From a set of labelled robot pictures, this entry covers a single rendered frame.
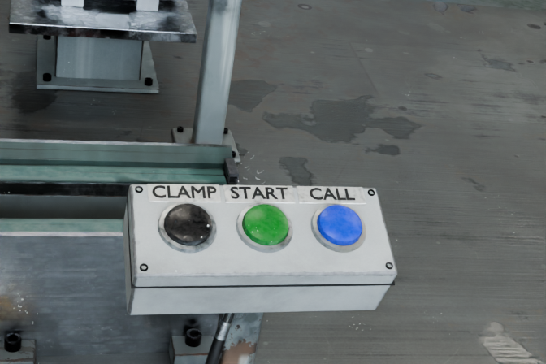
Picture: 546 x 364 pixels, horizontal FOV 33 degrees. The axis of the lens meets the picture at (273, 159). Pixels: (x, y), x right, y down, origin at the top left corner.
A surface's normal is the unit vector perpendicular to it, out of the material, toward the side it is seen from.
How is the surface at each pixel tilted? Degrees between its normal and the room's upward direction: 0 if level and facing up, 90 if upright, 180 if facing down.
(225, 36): 90
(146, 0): 90
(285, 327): 0
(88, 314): 90
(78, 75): 90
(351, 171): 0
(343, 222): 22
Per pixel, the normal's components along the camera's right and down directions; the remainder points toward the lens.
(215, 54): 0.20, 0.52
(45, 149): 0.25, -0.23
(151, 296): 0.14, 0.79
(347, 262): 0.22, -0.61
